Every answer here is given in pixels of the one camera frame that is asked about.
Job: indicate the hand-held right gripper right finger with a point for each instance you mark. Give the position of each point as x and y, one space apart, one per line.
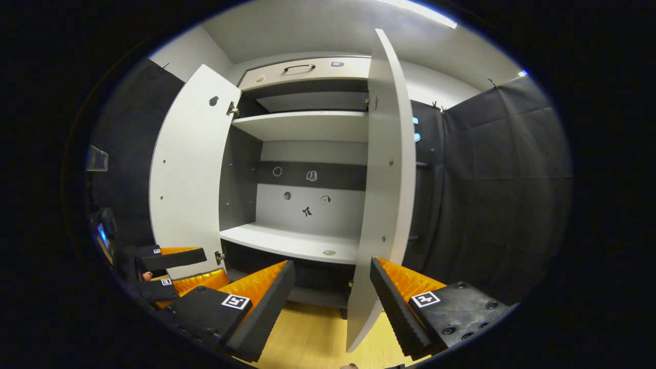
397 312

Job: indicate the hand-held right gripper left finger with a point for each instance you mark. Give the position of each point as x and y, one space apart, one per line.
266 312

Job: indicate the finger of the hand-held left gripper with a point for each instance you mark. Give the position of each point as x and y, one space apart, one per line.
159 289
174 259

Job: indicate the white and grey cabinet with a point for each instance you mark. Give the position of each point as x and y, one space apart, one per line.
312 154

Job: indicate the white cabinet shelf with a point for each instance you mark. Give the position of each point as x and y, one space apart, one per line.
307 125

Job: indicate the white cabinet drawer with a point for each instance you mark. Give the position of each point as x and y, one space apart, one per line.
348 72

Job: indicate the black backdrop cloth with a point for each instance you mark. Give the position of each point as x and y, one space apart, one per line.
128 154
502 195

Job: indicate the small metal clip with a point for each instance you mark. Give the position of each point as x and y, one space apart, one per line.
492 82
164 67

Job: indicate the large ceiling light panel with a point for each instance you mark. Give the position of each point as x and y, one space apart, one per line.
420 10

